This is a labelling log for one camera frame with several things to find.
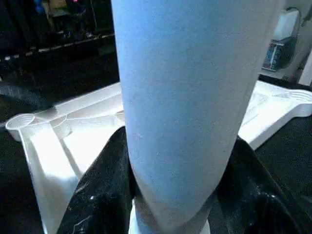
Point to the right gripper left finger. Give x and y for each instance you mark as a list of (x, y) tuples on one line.
[(102, 195)]

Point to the white plastic table top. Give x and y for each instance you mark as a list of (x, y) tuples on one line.
[(83, 146)]

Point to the white plastic table leg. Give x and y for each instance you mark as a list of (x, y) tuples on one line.
[(185, 97)]

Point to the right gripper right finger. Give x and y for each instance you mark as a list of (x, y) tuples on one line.
[(258, 204)]

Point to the black work mat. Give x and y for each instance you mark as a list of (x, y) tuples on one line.
[(287, 156)]

